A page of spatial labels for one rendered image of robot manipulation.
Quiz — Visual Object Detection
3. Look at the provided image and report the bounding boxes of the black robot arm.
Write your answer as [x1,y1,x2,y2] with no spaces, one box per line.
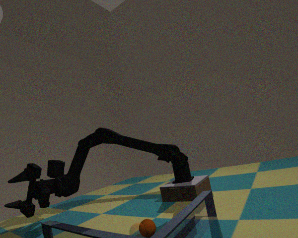
[34,128,194,208]

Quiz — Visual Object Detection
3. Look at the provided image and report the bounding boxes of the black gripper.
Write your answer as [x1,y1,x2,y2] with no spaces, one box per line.
[4,163,52,218]

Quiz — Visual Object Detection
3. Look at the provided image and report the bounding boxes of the see-through grey ball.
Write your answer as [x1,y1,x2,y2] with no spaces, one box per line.
[129,223,146,238]

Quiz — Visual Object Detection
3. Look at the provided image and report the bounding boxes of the dark brown ball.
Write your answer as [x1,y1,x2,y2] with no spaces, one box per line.
[141,219,156,238]

